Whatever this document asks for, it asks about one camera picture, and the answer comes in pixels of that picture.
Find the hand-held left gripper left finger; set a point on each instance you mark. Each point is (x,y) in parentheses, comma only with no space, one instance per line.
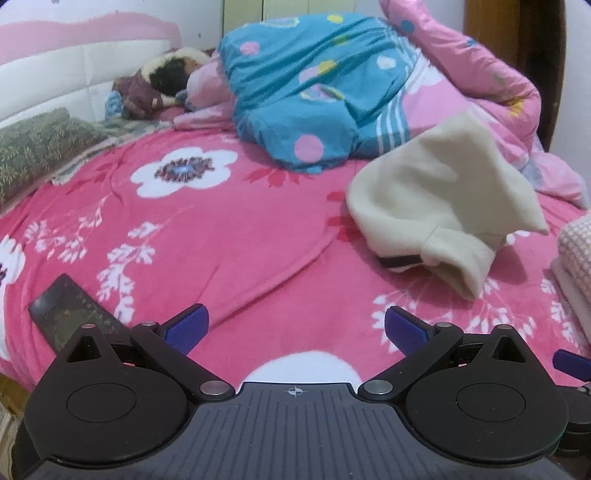
(187,325)

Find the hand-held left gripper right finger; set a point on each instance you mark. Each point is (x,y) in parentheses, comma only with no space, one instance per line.
(406,330)

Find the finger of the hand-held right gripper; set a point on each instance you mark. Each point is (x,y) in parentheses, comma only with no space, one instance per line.
(571,363)

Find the cream zip jacket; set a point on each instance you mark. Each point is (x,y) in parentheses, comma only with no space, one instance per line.
(438,194)

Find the pale pink folded cloth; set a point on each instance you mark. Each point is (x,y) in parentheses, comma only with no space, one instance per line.
(572,295)

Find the black smartphone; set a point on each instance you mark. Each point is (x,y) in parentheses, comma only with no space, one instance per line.
(64,309)

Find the checked pillow cloth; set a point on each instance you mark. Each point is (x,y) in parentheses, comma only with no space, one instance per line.
(120,129)

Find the light blue cloth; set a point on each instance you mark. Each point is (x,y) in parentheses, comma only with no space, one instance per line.
(114,105)

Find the green floral pillow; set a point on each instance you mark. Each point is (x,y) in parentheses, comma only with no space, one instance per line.
(37,143)

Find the blue and pink quilt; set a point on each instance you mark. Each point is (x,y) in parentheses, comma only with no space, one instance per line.
(295,78)

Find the pale yellow wardrobe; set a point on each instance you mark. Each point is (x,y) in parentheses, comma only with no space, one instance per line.
(244,14)

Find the brown wooden door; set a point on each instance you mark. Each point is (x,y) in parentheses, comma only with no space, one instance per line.
(489,23)

